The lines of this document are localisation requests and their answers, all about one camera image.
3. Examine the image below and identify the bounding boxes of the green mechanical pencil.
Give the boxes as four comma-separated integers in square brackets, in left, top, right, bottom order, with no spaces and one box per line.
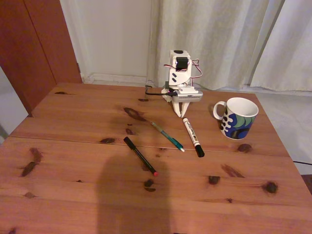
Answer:
[149,121,185,153]

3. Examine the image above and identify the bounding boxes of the white marker black cap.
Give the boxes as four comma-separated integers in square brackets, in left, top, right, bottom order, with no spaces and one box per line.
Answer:
[182,117,205,158]

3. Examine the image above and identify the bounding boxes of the black camera cable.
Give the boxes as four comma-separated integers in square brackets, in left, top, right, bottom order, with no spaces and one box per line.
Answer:
[145,84,178,97]

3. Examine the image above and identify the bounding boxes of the white baseboard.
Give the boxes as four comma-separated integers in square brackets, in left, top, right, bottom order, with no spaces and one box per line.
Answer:
[82,72,149,85]

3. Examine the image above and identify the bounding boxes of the red white servo wires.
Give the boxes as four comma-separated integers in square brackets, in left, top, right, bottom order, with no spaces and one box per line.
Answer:
[163,59,203,87]

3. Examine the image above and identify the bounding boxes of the silver camera box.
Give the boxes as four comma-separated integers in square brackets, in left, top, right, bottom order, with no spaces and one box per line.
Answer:
[170,88,204,103]

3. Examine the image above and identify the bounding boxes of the white furniture panel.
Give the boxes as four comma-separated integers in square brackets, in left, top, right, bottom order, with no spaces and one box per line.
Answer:
[0,65,29,144]

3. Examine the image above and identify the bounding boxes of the black pen red end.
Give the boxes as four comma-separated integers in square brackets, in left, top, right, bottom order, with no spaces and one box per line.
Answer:
[123,136,159,176]

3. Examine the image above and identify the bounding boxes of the white blue green mug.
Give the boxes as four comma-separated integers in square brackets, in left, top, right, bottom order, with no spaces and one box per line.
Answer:
[213,97,259,140]

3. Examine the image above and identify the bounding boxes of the brown wooden cabinet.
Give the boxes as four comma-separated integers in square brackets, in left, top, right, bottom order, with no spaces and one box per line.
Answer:
[0,0,83,115]

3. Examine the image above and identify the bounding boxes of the white curtain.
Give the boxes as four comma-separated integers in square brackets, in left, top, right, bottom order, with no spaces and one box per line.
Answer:
[147,0,286,91]
[250,0,312,92]

